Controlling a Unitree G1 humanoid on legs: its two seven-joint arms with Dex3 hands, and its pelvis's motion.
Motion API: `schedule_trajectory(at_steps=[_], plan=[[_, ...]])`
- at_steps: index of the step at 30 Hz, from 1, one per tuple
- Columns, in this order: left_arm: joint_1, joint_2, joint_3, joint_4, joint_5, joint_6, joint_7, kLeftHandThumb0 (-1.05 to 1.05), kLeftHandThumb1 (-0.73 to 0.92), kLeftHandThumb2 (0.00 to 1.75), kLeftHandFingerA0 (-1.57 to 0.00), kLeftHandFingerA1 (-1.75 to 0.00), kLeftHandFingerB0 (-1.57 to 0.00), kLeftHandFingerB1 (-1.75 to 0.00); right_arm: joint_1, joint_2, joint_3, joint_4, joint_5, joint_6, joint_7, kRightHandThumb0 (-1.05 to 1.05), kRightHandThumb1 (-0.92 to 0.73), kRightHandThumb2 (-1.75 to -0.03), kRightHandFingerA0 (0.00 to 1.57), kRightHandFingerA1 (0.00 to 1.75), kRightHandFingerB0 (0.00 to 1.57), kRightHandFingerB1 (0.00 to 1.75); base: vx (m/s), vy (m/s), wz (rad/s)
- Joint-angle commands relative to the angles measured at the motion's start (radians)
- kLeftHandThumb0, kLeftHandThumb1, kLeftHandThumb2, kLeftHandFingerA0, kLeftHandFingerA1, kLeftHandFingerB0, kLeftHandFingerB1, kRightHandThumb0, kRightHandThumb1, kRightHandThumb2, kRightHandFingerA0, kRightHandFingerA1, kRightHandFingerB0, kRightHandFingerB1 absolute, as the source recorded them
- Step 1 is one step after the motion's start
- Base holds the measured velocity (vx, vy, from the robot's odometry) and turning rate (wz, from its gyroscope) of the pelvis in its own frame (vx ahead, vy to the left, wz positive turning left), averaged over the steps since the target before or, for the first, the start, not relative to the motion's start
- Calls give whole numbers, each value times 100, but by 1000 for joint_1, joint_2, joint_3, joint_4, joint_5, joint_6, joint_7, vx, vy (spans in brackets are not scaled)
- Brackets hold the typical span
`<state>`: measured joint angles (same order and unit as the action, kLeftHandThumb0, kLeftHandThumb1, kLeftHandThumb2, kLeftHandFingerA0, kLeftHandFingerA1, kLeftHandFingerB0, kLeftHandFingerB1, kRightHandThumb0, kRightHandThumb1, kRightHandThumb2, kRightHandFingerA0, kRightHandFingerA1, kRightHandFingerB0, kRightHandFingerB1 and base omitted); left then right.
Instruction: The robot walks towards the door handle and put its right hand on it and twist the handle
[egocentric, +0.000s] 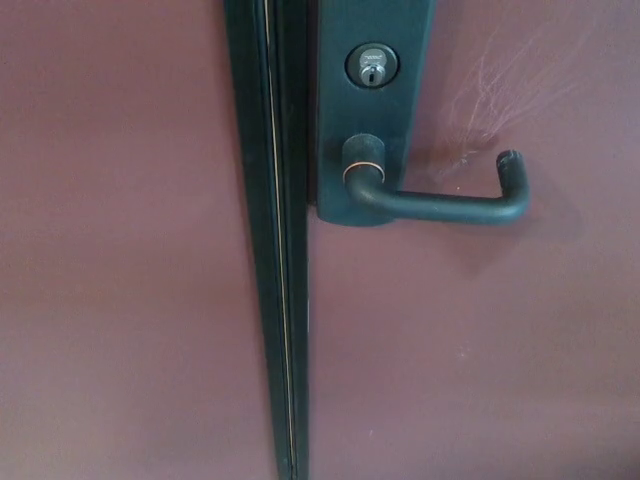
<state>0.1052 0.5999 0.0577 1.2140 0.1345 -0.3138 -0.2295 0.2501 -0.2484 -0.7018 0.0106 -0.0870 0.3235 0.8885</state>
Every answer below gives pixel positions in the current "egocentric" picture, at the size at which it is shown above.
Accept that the black lever door handle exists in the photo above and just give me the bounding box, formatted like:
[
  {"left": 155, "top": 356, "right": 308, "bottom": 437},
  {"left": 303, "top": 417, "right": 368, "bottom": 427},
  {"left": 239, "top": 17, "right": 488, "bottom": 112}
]
[{"left": 341, "top": 133, "right": 532, "bottom": 227}]

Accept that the black door edge strip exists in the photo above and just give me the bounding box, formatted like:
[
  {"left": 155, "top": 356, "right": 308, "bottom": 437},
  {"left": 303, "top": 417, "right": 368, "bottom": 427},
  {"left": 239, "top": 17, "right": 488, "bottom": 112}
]
[{"left": 221, "top": 0, "right": 322, "bottom": 480}]

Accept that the maroon door leaf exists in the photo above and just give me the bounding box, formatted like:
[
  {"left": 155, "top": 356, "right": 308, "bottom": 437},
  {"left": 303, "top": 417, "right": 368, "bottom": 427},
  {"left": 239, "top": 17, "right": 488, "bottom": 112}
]
[
  {"left": 303, "top": 0, "right": 640, "bottom": 480},
  {"left": 0, "top": 0, "right": 279, "bottom": 480}
]

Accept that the silver lock cylinder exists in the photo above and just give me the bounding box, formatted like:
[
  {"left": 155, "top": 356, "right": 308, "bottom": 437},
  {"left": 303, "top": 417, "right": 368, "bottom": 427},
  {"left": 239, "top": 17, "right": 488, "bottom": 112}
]
[{"left": 344, "top": 43, "right": 401, "bottom": 91}]

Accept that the black handle backplate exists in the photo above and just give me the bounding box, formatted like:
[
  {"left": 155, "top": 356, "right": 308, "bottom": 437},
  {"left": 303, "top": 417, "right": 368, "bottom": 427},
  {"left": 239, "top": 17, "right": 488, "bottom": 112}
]
[{"left": 314, "top": 0, "right": 437, "bottom": 229}]

